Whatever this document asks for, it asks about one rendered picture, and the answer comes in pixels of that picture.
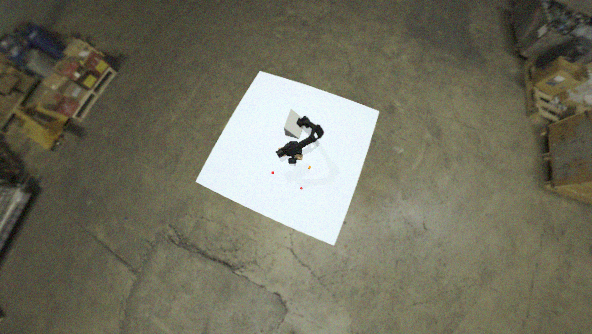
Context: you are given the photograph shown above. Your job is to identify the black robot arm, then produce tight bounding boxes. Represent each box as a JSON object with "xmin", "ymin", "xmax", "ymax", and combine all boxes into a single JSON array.
[{"xmin": 276, "ymin": 116, "xmax": 325, "ymax": 158}]

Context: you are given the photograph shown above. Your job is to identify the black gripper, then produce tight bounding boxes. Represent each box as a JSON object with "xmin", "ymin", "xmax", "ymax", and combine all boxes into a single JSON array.
[{"xmin": 288, "ymin": 141, "xmax": 298, "ymax": 164}]

